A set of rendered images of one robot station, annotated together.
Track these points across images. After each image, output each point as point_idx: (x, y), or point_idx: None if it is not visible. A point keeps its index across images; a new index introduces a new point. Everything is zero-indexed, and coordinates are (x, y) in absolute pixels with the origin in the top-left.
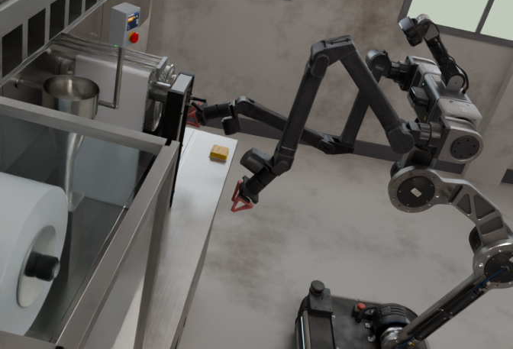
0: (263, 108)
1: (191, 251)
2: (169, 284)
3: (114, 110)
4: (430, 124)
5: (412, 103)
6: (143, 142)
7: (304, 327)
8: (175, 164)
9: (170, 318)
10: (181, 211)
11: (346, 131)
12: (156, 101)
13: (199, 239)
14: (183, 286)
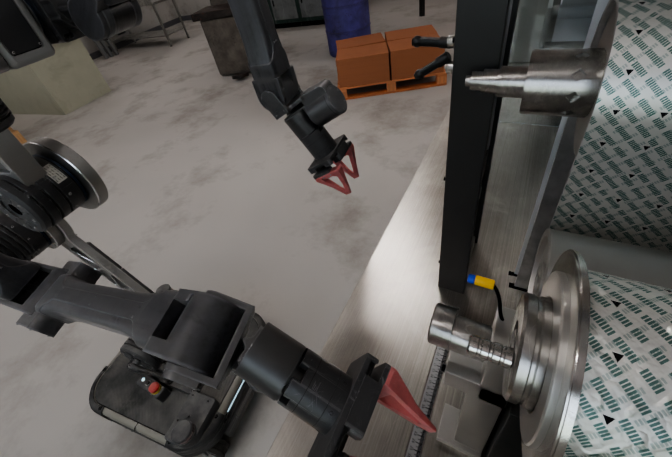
0: (149, 301)
1: (411, 205)
2: (440, 169)
3: None
4: None
5: None
6: None
7: (237, 383)
8: None
9: (439, 144)
10: (421, 271)
11: (3, 254)
12: (564, 238)
13: (397, 223)
14: (425, 168)
